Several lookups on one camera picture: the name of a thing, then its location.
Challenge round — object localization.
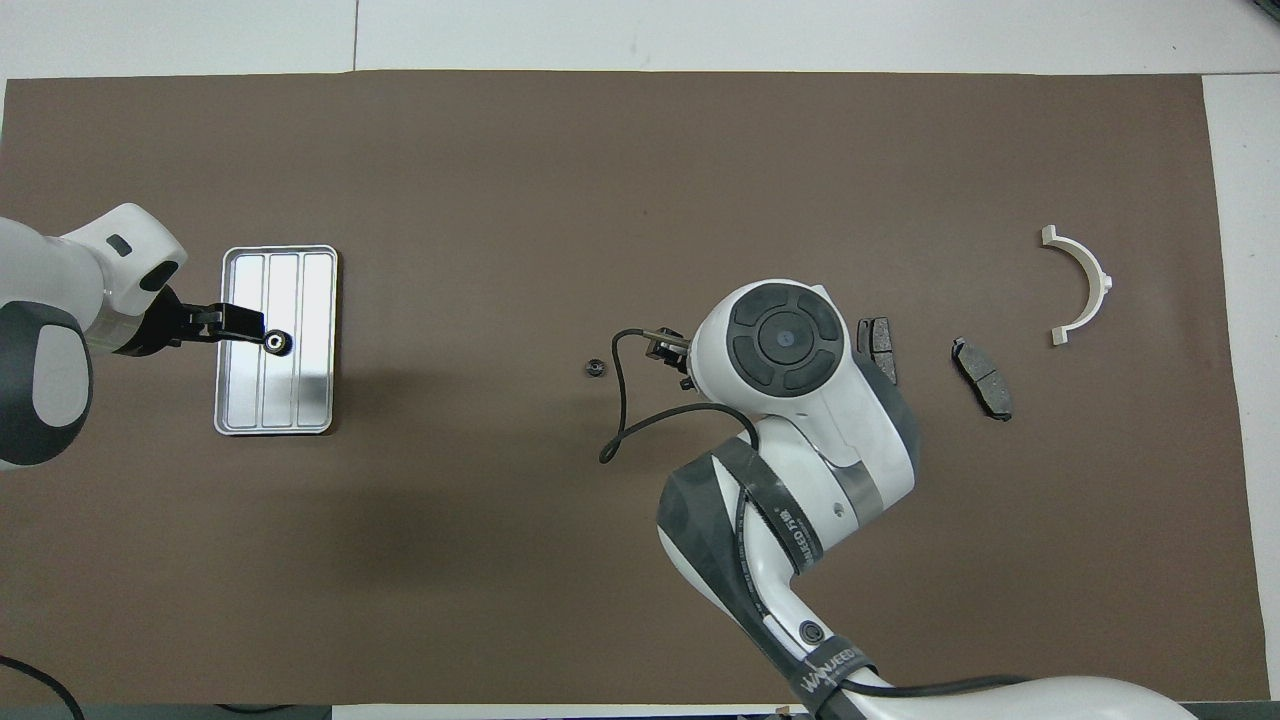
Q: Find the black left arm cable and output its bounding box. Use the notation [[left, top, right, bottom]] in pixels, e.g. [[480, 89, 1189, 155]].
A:
[[0, 655, 87, 720]]

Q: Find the silver metal tray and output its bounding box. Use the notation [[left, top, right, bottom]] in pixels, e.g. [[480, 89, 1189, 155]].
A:
[[213, 245, 339, 437]]

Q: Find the white semicircular plastic bracket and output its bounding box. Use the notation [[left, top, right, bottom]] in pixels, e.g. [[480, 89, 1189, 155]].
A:
[[1040, 225, 1114, 347]]

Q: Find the short dark brake pad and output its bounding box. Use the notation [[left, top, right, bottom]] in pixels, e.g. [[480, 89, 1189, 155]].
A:
[[856, 317, 899, 386]]

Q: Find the long dark brake pad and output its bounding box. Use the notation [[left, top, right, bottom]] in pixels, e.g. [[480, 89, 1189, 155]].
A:
[[950, 337, 1014, 422]]

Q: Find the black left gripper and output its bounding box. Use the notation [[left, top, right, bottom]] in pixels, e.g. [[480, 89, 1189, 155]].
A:
[[125, 285, 268, 357]]

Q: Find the brown table mat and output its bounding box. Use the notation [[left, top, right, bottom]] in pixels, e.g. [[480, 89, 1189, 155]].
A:
[[0, 70, 1271, 706]]

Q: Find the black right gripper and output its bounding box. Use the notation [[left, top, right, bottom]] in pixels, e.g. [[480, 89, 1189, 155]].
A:
[[648, 335, 697, 391]]

